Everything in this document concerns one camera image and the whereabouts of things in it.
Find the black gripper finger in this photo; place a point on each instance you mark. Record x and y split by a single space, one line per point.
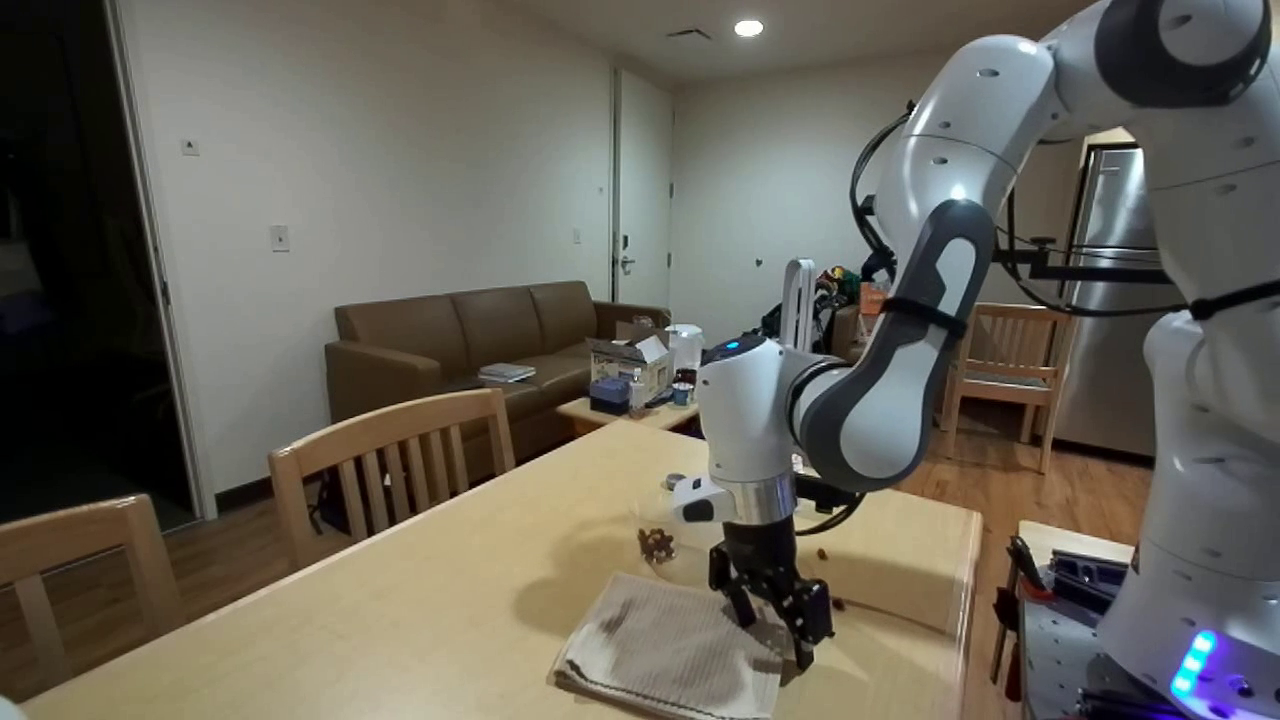
732 584
808 618

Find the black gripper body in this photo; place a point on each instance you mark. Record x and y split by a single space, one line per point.
761 551

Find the white grey cloth towel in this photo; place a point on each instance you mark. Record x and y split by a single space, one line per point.
654 644

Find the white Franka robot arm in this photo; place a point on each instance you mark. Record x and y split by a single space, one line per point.
864 385

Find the small brown object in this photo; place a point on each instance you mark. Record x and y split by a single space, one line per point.
654 546

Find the low wooden coffee table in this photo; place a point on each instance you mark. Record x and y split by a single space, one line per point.
624 416

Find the clear storage box with items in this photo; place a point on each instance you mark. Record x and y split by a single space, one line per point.
624 373

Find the white upright stand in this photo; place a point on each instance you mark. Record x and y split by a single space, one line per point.
798 303

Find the grey item on sofa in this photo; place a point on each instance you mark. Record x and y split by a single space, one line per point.
504 373

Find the wooden armchair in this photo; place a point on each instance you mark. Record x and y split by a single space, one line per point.
1005 353

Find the wooden slat-back chair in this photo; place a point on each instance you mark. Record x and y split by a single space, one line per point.
81 546
384 463

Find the brown leather sofa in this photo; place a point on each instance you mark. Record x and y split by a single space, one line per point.
454 332

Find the white door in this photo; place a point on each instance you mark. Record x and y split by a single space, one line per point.
647 187

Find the stainless steel refrigerator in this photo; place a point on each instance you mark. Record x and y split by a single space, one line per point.
1112 293

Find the round ceiling light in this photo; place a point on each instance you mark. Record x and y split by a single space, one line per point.
748 27

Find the white light switch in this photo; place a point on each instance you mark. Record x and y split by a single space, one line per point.
279 238

